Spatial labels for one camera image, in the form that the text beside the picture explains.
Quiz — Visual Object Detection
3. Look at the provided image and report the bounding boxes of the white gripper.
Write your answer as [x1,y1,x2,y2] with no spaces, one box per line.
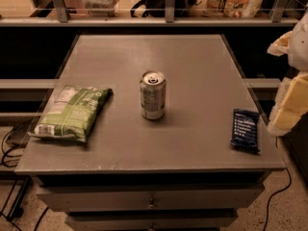
[268,13,308,136]

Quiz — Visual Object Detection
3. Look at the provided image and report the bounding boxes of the silver 7up soda can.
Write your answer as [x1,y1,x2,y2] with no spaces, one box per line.
[140,70,167,120]

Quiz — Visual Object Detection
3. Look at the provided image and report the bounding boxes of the grey metal railing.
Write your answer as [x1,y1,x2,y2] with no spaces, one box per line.
[0,0,308,27]

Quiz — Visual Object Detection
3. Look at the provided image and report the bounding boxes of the dark blue snack bar wrapper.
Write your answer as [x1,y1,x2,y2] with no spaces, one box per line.
[230,109,260,152]

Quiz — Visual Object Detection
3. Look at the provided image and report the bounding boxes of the colourful printed bag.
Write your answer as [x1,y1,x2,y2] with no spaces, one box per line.
[203,0,263,18]

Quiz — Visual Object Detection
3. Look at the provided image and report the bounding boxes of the grey drawer cabinet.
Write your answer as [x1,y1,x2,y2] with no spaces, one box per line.
[16,35,284,231]

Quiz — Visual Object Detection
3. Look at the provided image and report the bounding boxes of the black backpack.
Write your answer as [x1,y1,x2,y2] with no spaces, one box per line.
[130,0,199,17]

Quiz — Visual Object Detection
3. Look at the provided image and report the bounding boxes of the clear plastic container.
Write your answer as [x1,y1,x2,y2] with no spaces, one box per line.
[83,0,119,17]

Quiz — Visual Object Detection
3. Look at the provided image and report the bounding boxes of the green snack bag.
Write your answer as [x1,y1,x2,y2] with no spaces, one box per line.
[29,85,113,142]

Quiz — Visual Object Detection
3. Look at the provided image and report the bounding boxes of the black cable on right floor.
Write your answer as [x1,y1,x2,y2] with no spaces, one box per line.
[262,138,293,231]

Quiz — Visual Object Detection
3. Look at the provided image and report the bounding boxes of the black cables on left floor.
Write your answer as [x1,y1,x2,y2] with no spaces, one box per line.
[0,118,49,231]

